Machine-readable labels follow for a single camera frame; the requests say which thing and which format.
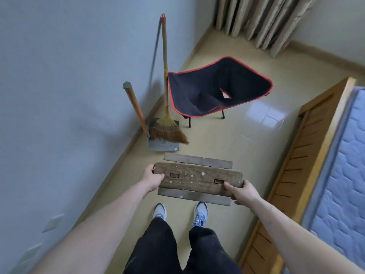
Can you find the person's right hand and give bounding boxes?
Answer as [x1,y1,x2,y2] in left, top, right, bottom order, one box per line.
[223,180,263,215]

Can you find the person's left hand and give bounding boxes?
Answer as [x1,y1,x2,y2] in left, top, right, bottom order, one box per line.
[138,164,165,194]

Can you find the small wooden stool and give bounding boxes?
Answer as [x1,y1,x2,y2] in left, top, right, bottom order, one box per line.
[153,152,244,206]

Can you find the person's right forearm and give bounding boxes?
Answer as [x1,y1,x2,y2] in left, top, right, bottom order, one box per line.
[252,201,365,274]

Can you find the person's left forearm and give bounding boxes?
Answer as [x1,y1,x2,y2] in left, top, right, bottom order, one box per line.
[29,182,149,274]

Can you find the person's left white sneaker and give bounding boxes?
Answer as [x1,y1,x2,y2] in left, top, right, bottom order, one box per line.
[152,203,167,221]

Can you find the person's white sneaker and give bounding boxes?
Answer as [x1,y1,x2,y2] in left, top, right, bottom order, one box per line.
[152,203,167,221]
[192,202,208,229]

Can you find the person's right white sneaker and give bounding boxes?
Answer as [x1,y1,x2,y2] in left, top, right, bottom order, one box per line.
[192,202,208,229]

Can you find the person's black trousers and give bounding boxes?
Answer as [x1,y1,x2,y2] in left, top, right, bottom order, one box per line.
[123,217,243,274]

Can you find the black folding chair red trim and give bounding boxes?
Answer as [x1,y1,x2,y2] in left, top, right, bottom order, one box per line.
[167,56,273,128]

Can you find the blue quilted mattress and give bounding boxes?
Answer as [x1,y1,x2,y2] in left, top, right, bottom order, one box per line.
[282,86,365,274]

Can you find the beige curtain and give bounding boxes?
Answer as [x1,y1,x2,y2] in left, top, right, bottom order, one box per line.
[215,0,317,58]

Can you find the metal dustpan with orange handle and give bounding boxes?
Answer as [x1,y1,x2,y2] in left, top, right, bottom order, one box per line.
[123,81,180,152]

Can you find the wooden bed frame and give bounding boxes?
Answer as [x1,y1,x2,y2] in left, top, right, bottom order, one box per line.
[238,77,357,274]

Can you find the straw broom with wooden handle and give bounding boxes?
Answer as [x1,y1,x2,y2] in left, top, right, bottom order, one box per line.
[149,13,190,145]

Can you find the white wall socket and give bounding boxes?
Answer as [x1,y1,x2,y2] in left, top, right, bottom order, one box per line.
[42,214,64,233]

